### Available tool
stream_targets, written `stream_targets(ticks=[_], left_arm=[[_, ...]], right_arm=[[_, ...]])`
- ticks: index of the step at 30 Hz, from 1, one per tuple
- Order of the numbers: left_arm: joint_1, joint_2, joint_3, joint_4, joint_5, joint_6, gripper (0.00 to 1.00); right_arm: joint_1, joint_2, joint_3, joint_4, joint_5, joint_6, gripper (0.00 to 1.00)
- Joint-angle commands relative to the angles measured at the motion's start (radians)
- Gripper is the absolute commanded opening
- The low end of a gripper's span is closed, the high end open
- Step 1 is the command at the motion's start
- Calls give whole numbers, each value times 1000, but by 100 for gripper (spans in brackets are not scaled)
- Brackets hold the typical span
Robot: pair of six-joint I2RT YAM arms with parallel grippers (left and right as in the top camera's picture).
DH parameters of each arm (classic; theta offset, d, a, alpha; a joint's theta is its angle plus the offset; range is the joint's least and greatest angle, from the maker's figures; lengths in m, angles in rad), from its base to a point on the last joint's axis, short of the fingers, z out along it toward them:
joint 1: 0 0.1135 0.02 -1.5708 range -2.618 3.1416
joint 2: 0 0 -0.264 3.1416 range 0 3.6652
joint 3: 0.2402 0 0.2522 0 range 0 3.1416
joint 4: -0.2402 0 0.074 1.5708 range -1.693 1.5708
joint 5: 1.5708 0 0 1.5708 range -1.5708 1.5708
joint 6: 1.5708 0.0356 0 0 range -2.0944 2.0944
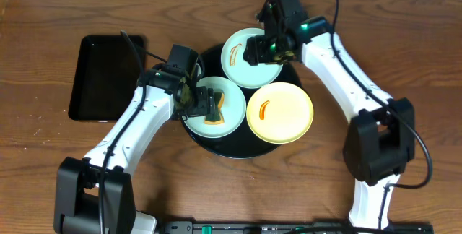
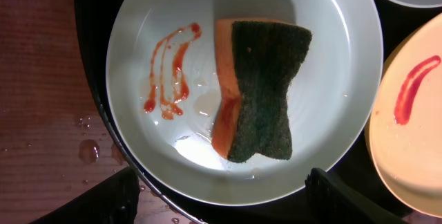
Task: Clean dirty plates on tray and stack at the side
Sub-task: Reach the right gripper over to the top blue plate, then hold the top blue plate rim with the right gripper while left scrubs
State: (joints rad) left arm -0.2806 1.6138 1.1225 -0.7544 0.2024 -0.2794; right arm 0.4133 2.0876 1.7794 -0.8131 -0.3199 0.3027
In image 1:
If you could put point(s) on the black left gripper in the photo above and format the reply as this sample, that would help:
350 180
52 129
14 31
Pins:
208 101

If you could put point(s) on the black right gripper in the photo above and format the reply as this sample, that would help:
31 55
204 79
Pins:
253 50

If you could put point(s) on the orange green scrub sponge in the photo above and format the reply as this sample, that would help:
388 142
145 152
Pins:
216 117

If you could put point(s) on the mint plate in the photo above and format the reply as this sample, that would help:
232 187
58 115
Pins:
233 109
240 71

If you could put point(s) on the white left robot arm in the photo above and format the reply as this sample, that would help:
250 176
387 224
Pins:
95 194

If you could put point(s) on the black rectangular water tray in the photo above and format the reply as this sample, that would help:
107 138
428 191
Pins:
105 79

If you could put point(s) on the yellow plate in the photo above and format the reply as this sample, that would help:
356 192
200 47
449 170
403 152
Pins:
279 113

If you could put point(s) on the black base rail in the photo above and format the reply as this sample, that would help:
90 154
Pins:
335 227

